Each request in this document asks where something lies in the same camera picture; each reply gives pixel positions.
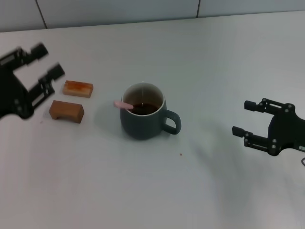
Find brown wooden block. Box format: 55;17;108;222
49;100;85;124

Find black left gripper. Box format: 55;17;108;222
0;42;66;120

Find light wooden block orange stain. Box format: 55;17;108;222
62;80;94;99

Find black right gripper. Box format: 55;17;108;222
232;97;305;157

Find grey ceramic cup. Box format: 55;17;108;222
120;82;182;141

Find pink handled metal spoon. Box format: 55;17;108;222
113;100;134;111

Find dark coffee liquid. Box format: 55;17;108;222
128;102;159;116

